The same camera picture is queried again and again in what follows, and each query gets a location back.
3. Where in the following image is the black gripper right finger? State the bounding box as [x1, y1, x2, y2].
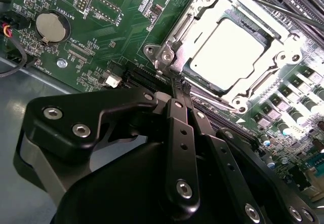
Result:
[183, 82, 319, 224]

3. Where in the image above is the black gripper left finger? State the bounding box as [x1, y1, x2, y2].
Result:
[24, 79, 200, 213]

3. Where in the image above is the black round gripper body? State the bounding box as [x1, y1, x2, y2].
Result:
[14, 132, 245, 224]

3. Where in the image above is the thin metal locking lever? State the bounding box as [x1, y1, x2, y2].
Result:
[154, 60, 238, 112]
[220, 0, 324, 28]

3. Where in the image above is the silver square CPU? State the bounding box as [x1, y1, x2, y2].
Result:
[187, 16, 274, 93]

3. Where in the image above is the metal socket cover frame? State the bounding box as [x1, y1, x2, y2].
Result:
[161, 0, 304, 113]

